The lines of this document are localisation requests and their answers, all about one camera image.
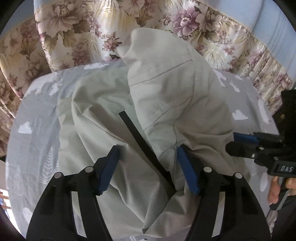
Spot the pale green garment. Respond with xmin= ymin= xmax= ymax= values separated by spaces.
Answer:
xmin=58 ymin=28 xmax=250 ymax=239

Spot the person's right hand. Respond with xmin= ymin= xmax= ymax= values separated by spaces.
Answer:
xmin=267 ymin=176 xmax=296 ymax=205

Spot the wooden chair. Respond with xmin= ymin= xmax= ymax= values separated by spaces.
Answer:
xmin=0 ymin=189 xmax=11 ymax=210

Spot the grey patterned bed sheet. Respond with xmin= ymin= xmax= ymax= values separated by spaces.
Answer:
xmin=6 ymin=60 xmax=278 ymax=235

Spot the light blue sheer curtain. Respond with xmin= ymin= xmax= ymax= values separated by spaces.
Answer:
xmin=1 ymin=1 xmax=295 ymax=79

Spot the floral curtain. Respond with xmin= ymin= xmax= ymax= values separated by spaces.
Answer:
xmin=1 ymin=1 xmax=295 ymax=156

